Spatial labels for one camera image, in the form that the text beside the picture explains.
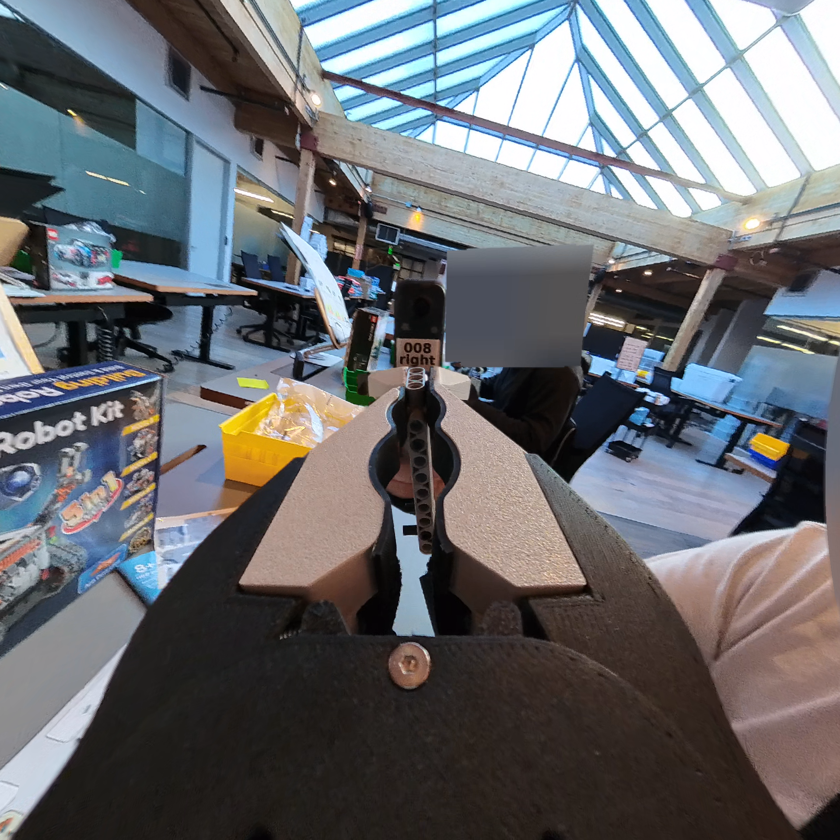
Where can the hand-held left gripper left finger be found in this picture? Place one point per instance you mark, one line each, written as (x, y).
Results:
(315, 525)

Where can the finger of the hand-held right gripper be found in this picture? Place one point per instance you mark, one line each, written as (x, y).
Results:
(456, 384)
(384, 382)

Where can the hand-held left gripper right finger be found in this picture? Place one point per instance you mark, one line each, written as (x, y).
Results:
(505, 525)

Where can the dark grey perforated building beam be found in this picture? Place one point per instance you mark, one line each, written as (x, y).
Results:
(420, 459)

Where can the grey desk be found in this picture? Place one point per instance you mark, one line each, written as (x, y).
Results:
(65, 656)
(275, 373)

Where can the wooden top office desk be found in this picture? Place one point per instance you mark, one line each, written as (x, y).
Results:
(282, 287)
(722, 408)
(85, 296)
(177, 279)

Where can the person's right hand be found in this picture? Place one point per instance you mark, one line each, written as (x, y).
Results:
(399, 482)

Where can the green plastic bins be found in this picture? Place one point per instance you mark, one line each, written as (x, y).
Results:
(358, 387)

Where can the black upright box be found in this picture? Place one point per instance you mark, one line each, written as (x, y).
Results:
(364, 338)

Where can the clear plastic parts bags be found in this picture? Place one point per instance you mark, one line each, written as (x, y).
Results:
(302, 413)

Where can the yellow plastic tray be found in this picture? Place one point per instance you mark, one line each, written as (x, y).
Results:
(253, 453)

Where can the tilted white board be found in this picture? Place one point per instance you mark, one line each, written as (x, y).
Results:
(321, 282)

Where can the yellow sticky note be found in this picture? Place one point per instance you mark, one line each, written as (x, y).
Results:
(253, 382)

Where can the grey instruction booklet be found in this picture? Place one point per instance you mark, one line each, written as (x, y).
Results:
(184, 544)

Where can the black rolling cart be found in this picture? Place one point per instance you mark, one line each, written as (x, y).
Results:
(627, 449)

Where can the black office chair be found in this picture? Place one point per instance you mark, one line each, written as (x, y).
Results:
(141, 321)
(604, 413)

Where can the paper sign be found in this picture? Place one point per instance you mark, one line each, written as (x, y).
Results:
(632, 354)

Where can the blue booklet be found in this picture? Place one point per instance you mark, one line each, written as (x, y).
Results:
(141, 577)

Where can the white storage bin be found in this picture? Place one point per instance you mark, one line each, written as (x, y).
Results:
(712, 382)

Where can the blue robot kit box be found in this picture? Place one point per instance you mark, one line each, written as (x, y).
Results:
(65, 492)

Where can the blue storage bin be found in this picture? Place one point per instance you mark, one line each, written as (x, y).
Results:
(761, 460)

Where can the yellow storage bin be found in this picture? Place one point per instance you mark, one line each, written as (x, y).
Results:
(769, 445)

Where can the toy car set box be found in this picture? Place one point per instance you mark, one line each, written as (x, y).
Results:
(79, 256)

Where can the wooden framed board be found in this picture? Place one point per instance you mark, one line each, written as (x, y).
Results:
(23, 341)

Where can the white printed sheet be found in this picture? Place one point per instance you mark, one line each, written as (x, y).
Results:
(39, 774)

